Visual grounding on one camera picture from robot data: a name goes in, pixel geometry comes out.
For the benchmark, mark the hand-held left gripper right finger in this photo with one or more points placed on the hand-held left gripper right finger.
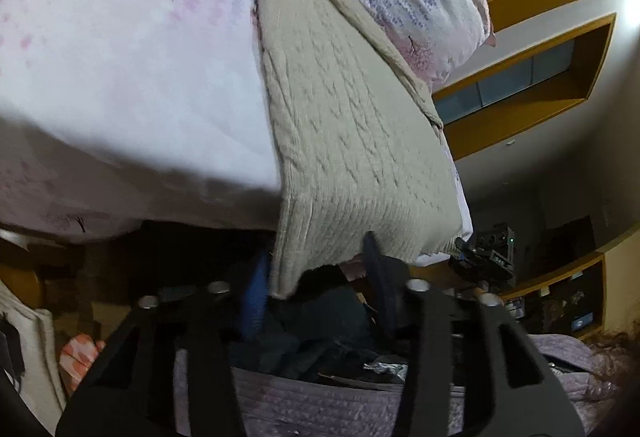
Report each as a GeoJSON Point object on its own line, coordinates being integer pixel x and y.
{"type": "Point", "coordinates": [382, 287]}

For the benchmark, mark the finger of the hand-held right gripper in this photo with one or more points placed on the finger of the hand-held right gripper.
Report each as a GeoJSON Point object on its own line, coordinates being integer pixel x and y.
{"type": "Point", "coordinates": [461, 248]}

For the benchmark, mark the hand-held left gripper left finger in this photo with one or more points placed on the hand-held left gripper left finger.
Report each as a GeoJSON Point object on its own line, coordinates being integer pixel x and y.
{"type": "Point", "coordinates": [256, 297]}

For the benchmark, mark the beige knitted blanket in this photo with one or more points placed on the beige knitted blanket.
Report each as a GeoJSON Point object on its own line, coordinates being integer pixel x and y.
{"type": "Point", "coordinates": [345, 132]}

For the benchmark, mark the pile of dark clothes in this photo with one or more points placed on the pile of dark clothes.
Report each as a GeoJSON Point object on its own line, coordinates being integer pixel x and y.
{"type": "Point", "coordinates": [320, 332]}

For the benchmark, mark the wooden shelf unit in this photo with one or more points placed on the wooden shelf unit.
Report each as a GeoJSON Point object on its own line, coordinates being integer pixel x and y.
{"type": "Point", "coordinates": [565, 302]}

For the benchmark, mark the wooden framed window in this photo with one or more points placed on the wooden framed window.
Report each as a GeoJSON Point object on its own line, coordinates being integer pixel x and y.
{"type": "Point", "coordinates": [525, 82]}

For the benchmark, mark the orange polka dot cloth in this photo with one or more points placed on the orange polka dot cloth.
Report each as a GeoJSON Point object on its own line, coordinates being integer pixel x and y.
{"type": "Point", "coordinates": [80, 359]}

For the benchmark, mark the white cloth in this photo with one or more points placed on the white cloth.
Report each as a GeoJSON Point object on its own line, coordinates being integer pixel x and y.
{"type": "Point", "coordinates": [30, 357]}

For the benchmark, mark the wooden bed frame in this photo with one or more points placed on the wooden bed frame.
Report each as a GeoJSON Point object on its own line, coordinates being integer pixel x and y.
{"type": "Point", "coordinates": [30, 272]}

